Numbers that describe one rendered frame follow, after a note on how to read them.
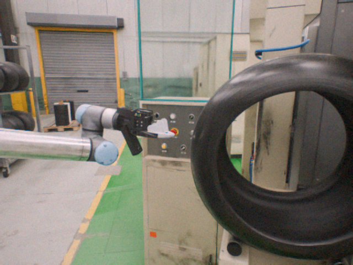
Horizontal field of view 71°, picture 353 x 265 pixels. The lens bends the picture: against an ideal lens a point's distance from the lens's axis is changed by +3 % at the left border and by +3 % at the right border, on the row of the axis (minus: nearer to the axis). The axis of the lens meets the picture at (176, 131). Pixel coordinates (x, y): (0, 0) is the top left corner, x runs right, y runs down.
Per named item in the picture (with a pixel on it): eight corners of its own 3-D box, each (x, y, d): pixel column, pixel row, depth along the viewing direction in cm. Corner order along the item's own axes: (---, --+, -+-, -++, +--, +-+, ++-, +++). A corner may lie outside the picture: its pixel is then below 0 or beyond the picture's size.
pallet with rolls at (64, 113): (55, 123, 743) (52, 98, 726) (84, 123, 761) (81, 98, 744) (43, 132, 628) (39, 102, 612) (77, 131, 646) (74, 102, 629)
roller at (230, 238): (233, 200, 107) (233, 190, 106) (244, 201, 106) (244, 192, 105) (226, 255, 75) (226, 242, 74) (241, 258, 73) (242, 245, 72)
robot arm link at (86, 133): (84, 163, 82) (87, 131, 81) (75, 154, 91) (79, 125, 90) (106, 162, 87) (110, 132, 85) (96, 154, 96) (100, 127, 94)
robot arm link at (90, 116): (86, 125, 94) (89, 103, 93) (111, 130, 91) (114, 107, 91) (72, 126, 87) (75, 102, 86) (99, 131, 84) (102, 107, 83)
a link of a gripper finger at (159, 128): (173, 123, 77) (146, 118, 79) (171, 141, 79) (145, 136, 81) (176, 121, 80) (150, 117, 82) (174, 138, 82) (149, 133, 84)
